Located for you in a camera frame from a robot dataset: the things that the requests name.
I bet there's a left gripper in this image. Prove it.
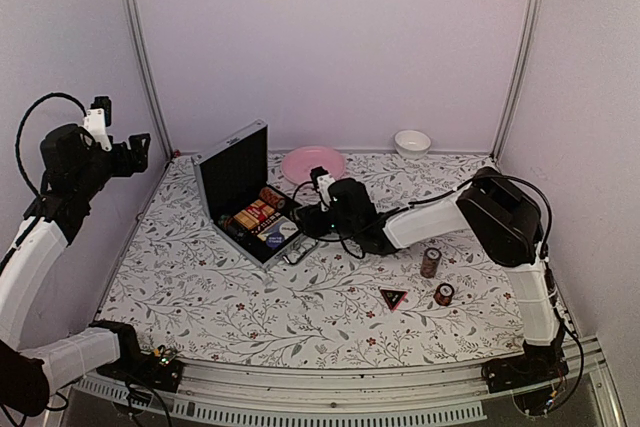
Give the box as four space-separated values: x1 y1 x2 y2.
75 132 152 199

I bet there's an aluminium poker case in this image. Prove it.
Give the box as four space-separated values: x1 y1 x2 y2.
191 120 318 271

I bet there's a brown tall chip stack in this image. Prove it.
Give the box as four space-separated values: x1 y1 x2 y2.
420 247 442 279

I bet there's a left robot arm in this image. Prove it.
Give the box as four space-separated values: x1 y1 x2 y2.
1 124 151 417

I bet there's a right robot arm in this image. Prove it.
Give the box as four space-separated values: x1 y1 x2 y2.
293 167 564 383

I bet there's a Texas Hold'em card box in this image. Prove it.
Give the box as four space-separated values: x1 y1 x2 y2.
234 199 274 230

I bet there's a white dealer button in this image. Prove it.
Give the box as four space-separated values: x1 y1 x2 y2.
278 220 298 238

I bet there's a purple small blind button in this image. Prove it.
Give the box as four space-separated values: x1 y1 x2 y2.
265 232 285 249

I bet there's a red blue chip roll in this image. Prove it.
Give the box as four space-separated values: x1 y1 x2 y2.
259 186 286 210

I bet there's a pink plate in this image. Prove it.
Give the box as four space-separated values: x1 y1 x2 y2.
281 146 346 185

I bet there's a green chip roll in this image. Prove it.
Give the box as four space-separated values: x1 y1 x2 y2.
217 215 251 242

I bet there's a black triangle card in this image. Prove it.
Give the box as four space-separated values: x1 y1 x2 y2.
379 288 407 312

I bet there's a white bowl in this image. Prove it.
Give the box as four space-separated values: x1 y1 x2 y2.
393 130 431 159

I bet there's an orange short chip stack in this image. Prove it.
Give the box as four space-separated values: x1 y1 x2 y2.
434 283 455 307

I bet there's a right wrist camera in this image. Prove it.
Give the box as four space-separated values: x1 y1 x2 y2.
310 166 335 212

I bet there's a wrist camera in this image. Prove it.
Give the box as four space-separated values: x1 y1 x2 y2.
83 96 112 152
310 166 335 212

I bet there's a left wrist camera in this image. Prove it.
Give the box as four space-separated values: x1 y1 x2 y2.
83 96 112 152

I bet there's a left frame post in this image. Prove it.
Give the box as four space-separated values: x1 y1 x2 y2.
122 0 174 159

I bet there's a frame post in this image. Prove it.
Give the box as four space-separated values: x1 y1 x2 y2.
122 0 174 159
491 0 543 162

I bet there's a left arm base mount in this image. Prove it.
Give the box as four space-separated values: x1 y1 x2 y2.
96 345 184 393

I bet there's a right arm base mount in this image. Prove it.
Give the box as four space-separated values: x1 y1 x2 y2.
481 343 569 393

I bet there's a right frame post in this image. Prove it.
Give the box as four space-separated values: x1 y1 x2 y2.
491 0 543 162

